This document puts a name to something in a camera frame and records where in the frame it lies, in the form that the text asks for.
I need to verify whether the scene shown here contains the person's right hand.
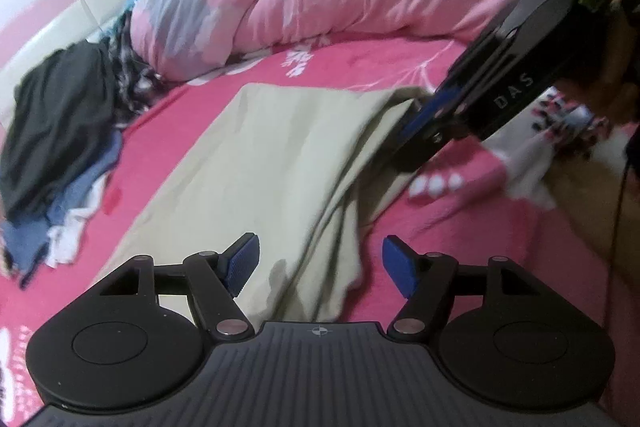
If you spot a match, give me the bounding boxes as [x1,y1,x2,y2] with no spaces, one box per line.
[592,19,640,126]

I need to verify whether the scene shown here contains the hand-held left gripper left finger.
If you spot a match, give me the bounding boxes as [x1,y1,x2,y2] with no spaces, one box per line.
[92,233,261,341]

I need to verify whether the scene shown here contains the blue jeans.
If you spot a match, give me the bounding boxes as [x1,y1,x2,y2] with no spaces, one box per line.
[0,131,124,279]

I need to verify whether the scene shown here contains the pink floral bed sheet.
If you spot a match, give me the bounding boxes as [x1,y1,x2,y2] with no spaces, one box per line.
[0,34,640,427]

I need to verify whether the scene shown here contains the dark grey garment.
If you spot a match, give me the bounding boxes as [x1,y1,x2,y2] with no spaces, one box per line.
[0,41,122,224]

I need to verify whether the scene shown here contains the pink and white headboard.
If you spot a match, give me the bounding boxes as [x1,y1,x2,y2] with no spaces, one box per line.
[0,0,137,110]

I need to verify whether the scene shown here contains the beige pants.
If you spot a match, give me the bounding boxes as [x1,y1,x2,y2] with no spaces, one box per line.
[92,83,432,324]

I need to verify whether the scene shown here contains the white shirt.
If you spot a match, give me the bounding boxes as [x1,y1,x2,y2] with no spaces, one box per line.
[46,171,109,269]

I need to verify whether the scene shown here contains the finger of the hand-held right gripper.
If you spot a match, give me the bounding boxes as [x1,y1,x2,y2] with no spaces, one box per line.
[389,123,474,174]
[406,79,467,144]

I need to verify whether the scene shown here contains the plaid shirt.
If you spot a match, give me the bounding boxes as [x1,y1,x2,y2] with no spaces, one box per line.
[106,26,167,118]

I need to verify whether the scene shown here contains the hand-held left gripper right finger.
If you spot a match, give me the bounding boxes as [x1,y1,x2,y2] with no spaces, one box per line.
[382,236,539,343]

